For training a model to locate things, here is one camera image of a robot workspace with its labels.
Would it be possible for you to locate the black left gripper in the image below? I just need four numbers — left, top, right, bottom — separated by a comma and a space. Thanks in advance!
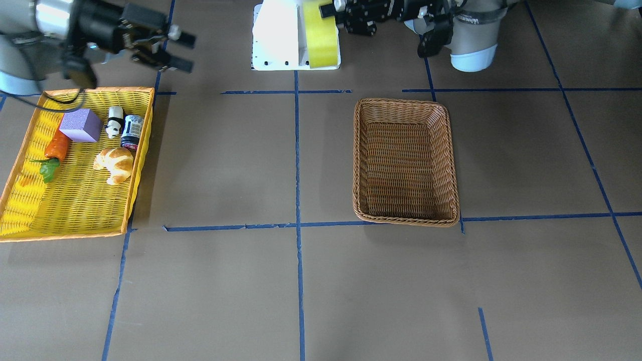
319, 1, 452, 37

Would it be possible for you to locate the purple foam cube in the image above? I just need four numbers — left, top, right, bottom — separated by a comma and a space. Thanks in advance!
58, 109, 103, 142

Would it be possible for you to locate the yellow tape roll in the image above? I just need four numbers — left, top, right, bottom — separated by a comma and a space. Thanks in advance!
302, 1, 340, 69

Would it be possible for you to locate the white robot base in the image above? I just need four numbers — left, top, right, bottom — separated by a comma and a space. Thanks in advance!
251, 1, 342, 72

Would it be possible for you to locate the brown wicker basket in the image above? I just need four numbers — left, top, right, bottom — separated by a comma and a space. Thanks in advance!
353, 98, 460, 228

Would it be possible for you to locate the yellow woven basket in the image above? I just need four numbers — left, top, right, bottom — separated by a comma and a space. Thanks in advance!
1, 87, 154, 242

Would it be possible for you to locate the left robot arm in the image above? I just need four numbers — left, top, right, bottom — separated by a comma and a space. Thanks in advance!
318, 1, 516, 72

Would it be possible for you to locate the small dark jar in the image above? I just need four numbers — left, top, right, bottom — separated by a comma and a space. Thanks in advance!
120, 114, 144, 151

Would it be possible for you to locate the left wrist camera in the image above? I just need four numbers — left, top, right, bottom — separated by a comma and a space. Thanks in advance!
417, 14, 454, 59

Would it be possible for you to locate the orange toy carrot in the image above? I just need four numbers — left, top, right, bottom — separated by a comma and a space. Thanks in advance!
29, 129, 71, 184

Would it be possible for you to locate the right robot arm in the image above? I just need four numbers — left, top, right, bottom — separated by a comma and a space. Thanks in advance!
1, 1, 196, 97

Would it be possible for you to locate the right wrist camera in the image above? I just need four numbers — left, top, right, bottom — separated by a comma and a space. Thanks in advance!
61, 55, 98, 89

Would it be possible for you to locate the panda figurine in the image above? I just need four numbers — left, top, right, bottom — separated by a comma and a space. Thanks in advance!
104, 106, 125, 139

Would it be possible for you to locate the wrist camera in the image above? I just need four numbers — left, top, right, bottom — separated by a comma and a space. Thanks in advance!
61, 55, 98, 89
417, 14, 454, 59

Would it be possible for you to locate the toy croissant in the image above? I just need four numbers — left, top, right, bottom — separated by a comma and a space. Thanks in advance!
92, 147, 134, 186

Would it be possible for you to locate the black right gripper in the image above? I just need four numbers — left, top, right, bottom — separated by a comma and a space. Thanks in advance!
75, 1, 197, 74

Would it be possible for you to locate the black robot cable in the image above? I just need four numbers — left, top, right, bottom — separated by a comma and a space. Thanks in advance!
0, 88, 86, 113

